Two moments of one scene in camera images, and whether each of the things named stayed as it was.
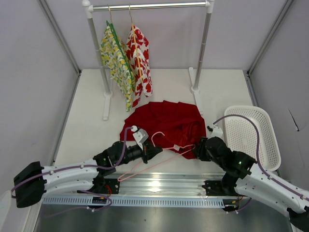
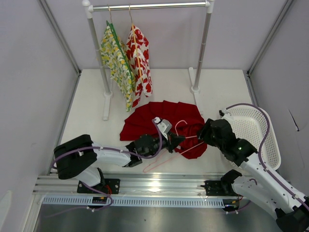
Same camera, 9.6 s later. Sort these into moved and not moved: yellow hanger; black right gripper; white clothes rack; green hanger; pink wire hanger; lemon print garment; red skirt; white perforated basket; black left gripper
Moved: black left gripper; black right gripper; pink wire hanger
Not moved: lemon print garment; white clothes rack; green hanger; red skirt; yellow hanger; white perforated basket
